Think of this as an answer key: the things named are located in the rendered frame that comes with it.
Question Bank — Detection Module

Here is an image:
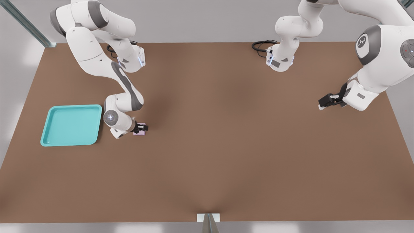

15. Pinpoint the pale blue-green tray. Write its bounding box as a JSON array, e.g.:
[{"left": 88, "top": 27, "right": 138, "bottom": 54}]
[{"left": 40, "top": 105, "right": 103, "bottom": 147}]

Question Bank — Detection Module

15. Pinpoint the black cable loop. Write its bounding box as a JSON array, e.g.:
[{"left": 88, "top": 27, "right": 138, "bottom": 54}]
[
  {"left": 252, "top": 40, "right": 279, "bottom": 58},
  {"left": 107, "top": 40, "right": 139, "bottom": 59}
]

